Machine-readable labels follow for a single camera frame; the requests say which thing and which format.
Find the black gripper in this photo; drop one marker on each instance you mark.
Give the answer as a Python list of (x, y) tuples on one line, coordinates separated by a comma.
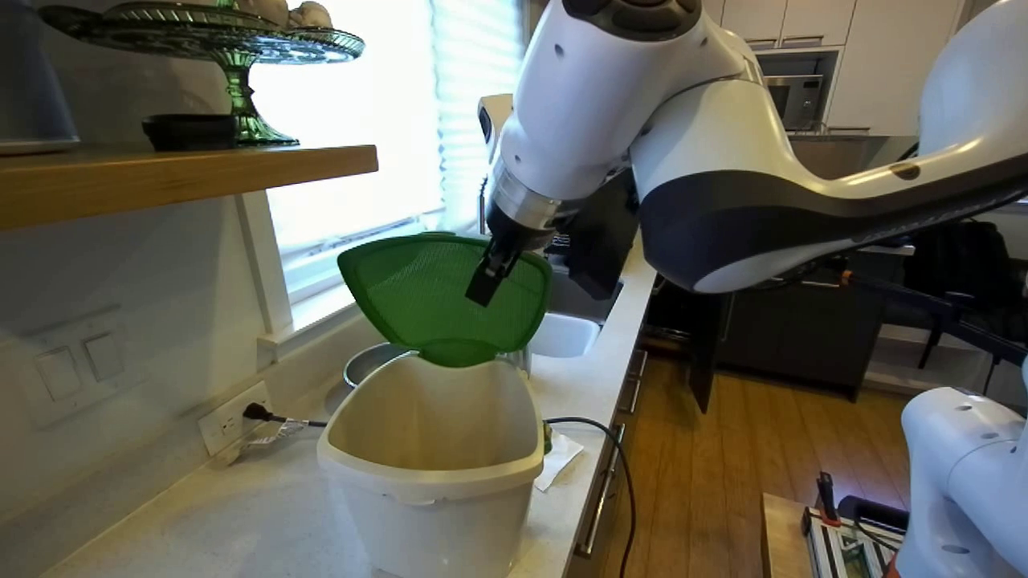
[(523, 231)]

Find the green bin lid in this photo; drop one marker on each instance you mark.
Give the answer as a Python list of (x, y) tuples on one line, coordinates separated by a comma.
[(428, 292)]

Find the white serviette tissue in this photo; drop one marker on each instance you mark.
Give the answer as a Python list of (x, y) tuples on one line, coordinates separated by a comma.
[(564, 462)]

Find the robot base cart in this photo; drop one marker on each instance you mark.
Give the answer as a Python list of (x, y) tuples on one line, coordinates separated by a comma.
[(847, 531)]

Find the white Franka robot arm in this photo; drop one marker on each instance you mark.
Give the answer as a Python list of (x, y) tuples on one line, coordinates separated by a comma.
[(750, 194)]

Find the white plastic waste bin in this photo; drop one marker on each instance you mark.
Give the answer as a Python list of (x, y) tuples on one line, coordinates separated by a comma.
[(428, 503)]

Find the white window blind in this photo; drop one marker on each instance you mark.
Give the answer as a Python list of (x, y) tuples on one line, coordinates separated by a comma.
[(466, 107)]

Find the black power plug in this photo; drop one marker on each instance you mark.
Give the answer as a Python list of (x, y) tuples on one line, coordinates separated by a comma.
[(258, 413)]

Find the dark kitchen island cabinet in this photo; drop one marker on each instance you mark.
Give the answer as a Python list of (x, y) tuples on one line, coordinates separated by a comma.
[(798, 338)]

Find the beige round food item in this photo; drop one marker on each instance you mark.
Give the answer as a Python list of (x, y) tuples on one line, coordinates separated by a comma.
[(313, 15), (267, 12)]

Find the small black bowl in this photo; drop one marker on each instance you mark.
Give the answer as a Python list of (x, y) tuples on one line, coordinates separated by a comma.
[(189, 130)]

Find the green glass cake stand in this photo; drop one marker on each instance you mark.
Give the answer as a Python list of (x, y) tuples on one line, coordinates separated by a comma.
[(230, 49)]

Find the steel built-in microwave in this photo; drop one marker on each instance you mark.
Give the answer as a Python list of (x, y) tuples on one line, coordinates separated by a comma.
[(798, 97)]

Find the black chair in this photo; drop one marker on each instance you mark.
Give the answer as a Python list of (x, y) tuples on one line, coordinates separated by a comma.
[(966, 283)]

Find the white window frame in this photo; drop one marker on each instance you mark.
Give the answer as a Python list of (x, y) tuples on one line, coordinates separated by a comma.
[(261, 268)]

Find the white wall outlet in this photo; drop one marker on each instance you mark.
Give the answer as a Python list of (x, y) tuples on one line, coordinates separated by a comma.
[(226, 420)]

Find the wooden wall shelf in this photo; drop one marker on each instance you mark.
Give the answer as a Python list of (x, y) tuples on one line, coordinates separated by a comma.
[(162, 177)]

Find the white light switch plate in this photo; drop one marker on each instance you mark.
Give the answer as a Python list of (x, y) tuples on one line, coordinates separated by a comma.
[(75, 365)]

